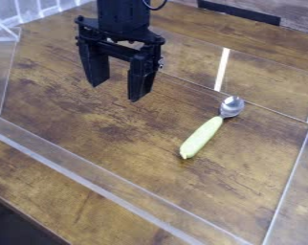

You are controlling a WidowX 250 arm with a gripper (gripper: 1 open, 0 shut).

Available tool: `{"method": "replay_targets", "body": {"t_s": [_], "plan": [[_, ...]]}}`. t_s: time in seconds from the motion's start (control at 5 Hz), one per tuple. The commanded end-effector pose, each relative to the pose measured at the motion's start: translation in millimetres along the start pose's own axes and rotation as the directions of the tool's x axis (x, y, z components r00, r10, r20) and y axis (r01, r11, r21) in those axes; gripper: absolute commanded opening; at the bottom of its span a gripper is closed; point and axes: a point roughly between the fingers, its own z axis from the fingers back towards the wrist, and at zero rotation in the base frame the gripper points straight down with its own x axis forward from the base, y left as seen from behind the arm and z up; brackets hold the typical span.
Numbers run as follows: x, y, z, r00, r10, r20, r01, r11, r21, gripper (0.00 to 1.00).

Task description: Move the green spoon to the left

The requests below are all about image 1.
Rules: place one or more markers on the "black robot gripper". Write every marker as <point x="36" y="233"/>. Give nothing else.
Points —
<point x="118" y="33"/>

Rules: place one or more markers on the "green handled metal spoon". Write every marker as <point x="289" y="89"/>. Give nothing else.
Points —
<point x="230" y="108"/>

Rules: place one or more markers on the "clear acrylic left barrier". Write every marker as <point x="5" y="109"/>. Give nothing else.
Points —
<point x="0" y="70"/>

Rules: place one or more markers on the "clear acrylic barrier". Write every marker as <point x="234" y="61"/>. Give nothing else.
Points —
<point x="0" y="70"/>
<point x="288" y="228"/>
<point x="158" y="211"/>
<point x="264" y="82"/>

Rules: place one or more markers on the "clear acrylic back barrier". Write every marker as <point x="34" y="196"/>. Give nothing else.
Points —
<point x="264" y="82"/>

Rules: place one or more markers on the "black bar on table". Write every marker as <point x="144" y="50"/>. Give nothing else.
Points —
<point x="252" y="15"/>

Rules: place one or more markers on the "clear acrylic front barrier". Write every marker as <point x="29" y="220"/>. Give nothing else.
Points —
<point x="158" y="211"/>

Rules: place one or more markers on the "clear acrylic right barrier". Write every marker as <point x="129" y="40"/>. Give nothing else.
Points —
<point x="288" y="228"/>

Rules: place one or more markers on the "white wire mesh panel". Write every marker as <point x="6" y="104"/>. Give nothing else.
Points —
<point x="21" y="11"/>

